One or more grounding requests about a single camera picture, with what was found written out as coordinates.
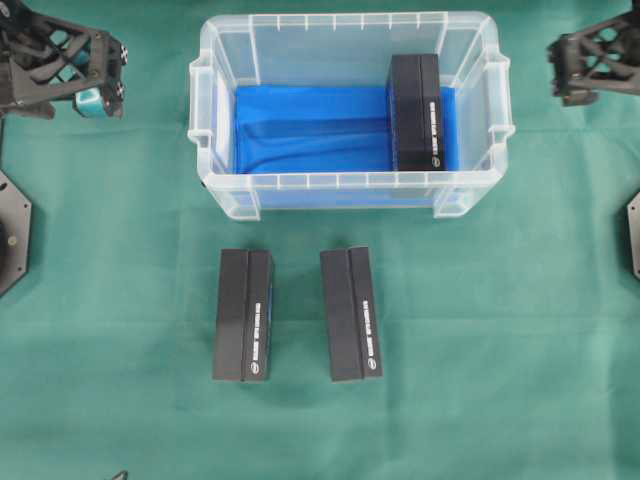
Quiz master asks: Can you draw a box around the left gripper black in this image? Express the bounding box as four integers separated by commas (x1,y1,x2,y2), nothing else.
1,1,128,120

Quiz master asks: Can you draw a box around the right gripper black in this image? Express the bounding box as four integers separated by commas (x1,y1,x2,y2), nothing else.
547,1,639,106

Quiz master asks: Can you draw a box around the black realsense box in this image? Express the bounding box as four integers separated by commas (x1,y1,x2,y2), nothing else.
387,54,446,171
320,247,384,382
212,249,274,382

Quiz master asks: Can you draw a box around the clear plastic storage case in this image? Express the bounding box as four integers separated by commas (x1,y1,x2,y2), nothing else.
188,11,515,221

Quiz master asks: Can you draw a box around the blue cloth liner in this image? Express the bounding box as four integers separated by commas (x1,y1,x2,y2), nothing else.
232,84,464,209

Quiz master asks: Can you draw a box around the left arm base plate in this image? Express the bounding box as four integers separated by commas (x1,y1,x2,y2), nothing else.
0,172,32,295

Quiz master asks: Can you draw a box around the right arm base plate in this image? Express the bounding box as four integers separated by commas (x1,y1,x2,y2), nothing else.
613,191,639,282

